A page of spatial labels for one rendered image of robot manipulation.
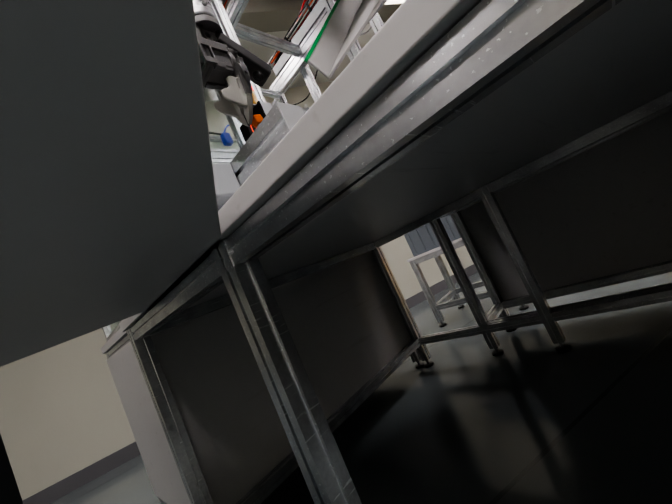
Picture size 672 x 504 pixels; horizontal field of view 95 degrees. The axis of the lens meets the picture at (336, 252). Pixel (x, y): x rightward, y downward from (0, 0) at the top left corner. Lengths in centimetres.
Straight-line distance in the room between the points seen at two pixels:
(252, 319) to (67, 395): 336
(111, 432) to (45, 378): 73
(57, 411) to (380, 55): 374
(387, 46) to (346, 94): 5
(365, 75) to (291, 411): 42
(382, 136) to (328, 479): 45
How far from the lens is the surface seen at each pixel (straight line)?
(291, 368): 50
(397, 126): 27
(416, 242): 265
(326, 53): 57
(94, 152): 23
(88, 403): 374
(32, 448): 392
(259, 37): 204
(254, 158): 51
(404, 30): 26
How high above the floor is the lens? 71
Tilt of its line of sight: 5 degrees up
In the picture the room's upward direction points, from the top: 24 degrees counter-clockwise
